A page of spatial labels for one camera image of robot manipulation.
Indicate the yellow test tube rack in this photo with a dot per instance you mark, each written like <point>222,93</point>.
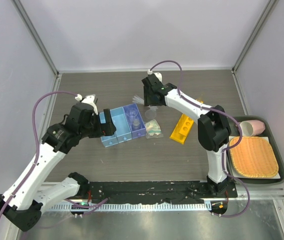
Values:
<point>184,127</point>

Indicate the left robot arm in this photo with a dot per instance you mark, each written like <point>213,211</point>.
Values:
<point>21,204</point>

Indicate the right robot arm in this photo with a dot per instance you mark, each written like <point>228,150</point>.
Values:
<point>213,129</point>

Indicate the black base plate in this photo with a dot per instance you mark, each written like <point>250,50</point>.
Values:
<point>154,192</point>

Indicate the small clear glass beaker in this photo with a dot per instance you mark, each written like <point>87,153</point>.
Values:
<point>136,125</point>

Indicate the white slotted cable duct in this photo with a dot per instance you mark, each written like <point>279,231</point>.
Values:
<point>68,207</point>

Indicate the pink paper cup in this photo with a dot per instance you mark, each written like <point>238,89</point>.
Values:
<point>251,128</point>

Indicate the larger clear glass beaker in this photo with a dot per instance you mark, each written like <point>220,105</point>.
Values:
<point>131,113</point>

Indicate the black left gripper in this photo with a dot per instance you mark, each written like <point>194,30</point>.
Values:
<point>105,129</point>

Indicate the clear plastic pipettes bundle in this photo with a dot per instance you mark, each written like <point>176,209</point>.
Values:
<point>137,100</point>

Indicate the plastic bag with gloves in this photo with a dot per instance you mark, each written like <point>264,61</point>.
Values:
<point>153,129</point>

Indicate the blue three-compartment organizer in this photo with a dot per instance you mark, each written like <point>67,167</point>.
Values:
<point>123,131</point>

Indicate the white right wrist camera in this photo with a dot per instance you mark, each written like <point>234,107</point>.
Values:
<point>157,74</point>

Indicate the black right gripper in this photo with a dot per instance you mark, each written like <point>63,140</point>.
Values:
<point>147,101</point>

